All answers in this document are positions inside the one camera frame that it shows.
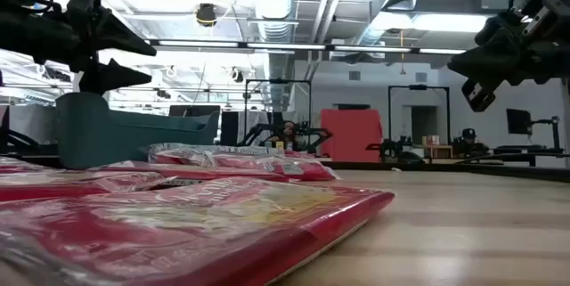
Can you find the ceiling light bar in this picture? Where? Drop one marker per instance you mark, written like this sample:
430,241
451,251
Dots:
285,46

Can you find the black cabinet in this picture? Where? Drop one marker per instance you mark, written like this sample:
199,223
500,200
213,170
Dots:
229,128

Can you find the red panel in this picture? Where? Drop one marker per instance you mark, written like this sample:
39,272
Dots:
352,134

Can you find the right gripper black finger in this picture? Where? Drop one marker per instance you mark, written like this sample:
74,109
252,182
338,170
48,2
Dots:
490,54
478,94

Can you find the teal plastic basket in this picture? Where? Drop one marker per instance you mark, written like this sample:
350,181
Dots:
89,134

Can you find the wooden box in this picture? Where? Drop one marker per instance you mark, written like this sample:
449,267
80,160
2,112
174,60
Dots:
438,151

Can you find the person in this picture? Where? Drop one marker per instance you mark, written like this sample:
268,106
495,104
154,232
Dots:
289,133
468,143

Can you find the red popcorn bag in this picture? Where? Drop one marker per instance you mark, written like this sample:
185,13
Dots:
200,232
249,172
18,165
44,185

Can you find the wide black screen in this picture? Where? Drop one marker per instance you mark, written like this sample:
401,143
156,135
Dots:
196,110

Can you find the black ceiling lamp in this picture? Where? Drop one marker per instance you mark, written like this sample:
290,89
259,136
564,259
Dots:
206,14

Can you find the black background table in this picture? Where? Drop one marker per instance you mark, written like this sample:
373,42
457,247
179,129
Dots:
525,149

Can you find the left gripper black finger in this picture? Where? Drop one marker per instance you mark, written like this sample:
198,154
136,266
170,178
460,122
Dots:
111,79
120,36

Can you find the black stand frame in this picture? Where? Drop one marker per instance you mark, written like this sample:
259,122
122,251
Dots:
418,87
278,81

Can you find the black monitor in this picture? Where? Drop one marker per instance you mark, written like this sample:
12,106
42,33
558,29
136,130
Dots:
518,121

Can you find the black background robot arms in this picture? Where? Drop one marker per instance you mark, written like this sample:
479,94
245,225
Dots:
392,148
318,133

